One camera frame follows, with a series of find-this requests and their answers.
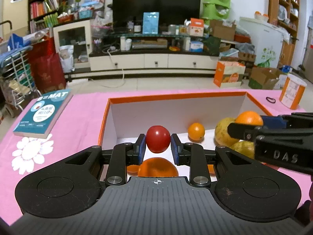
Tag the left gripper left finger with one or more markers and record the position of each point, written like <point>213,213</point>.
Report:
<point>120,157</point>

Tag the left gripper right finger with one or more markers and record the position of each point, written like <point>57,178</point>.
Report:
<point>193,156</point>

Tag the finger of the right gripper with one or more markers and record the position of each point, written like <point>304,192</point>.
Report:
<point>243,131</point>
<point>274,122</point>

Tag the yellow-green pear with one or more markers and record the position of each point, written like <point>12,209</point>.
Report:
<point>244,147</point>
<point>221,135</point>

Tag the red tomato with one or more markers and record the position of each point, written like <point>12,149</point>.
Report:
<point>157,139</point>

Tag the large orange fruit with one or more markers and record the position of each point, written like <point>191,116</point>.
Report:
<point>157,167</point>

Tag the small orange front left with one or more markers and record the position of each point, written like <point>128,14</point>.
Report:
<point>132,170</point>

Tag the small orange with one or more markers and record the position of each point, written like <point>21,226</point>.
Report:
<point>132,170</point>
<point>196,132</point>
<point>211,169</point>

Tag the small orange front middle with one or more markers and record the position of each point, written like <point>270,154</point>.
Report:
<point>211,169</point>

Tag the orange cardboard box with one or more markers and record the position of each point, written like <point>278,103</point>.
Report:
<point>127,117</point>

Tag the orange white canister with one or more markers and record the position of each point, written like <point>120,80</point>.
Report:
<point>292,92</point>

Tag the pink floral tablecloth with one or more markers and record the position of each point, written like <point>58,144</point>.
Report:
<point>77,128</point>

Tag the orange fruit carton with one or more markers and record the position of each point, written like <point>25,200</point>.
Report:
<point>229,74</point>

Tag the white mini fridge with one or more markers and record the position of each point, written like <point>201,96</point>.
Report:
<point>266,38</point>

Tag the teal paperback book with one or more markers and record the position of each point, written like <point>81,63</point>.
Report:
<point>40,119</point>

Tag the white TV cabinet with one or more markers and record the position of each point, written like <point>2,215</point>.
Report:
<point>153,63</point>

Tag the brown cardboard box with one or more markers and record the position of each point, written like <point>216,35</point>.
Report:
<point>223,29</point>

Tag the red gift bag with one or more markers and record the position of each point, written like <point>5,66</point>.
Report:
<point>45,65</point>

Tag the orange white snack box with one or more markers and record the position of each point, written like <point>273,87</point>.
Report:
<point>196,27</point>

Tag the wooden shelf unit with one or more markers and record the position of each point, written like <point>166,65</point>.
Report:
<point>285,15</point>

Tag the white glass-door cabinet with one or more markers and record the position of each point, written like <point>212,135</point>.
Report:
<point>77,34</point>

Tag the metal shopping trolley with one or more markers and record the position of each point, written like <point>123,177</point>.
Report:
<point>17,83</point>

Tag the green stacking bins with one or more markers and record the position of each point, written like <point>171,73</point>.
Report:
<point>216,9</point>

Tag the blue paper package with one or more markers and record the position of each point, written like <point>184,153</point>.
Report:
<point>150,22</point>

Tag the black television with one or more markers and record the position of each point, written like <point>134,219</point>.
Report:
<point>170,11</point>

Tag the black bookshelf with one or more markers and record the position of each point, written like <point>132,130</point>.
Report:
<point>44,2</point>

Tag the white air conditioner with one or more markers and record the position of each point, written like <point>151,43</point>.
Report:
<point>17,12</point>

